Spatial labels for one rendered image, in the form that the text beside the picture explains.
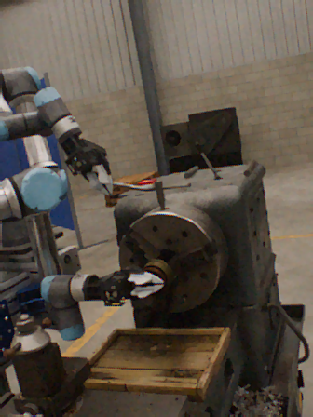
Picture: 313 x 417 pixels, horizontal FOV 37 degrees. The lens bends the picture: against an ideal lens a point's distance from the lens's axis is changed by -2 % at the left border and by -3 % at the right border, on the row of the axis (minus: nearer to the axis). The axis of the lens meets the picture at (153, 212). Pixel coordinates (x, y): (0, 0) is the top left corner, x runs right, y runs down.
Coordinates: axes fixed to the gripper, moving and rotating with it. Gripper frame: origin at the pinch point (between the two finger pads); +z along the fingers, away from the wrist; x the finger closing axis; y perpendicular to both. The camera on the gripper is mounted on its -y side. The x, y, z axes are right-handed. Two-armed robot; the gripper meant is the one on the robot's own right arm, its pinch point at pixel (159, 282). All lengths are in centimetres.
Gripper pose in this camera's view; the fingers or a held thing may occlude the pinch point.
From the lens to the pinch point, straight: 125.7
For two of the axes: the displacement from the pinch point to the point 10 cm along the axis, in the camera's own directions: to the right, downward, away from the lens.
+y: -3.6, 2.5, -9.0
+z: 9.2, -0.9, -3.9
